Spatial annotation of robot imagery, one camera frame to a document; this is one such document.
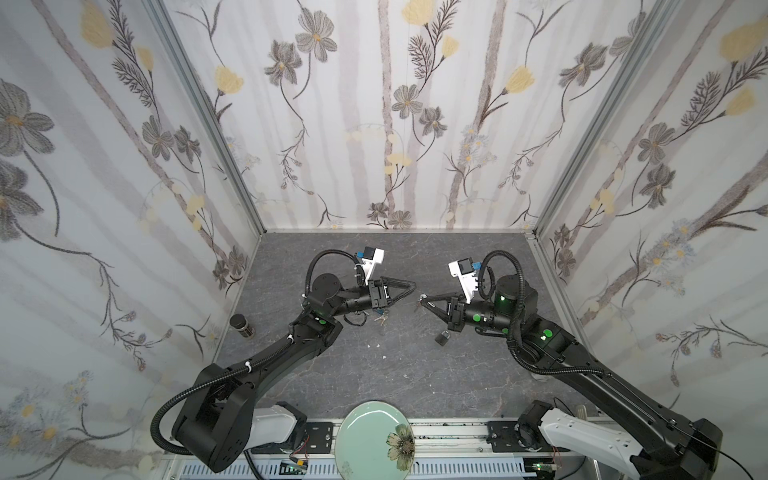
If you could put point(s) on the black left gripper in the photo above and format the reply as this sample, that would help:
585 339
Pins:
380 292

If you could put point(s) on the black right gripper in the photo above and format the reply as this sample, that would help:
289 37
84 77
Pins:
455 308

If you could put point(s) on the silver key bunch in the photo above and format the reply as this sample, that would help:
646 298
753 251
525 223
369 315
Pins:
382 318

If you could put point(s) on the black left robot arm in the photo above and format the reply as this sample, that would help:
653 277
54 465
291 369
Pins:
217 419

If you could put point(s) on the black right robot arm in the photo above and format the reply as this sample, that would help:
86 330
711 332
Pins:
651 442

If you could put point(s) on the green floral plate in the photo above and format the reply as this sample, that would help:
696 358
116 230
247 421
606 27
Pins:
375 441

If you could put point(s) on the black cylindrical container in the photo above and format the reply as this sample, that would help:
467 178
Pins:
241 325

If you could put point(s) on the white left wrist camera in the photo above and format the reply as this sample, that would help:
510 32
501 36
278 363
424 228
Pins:
368 259

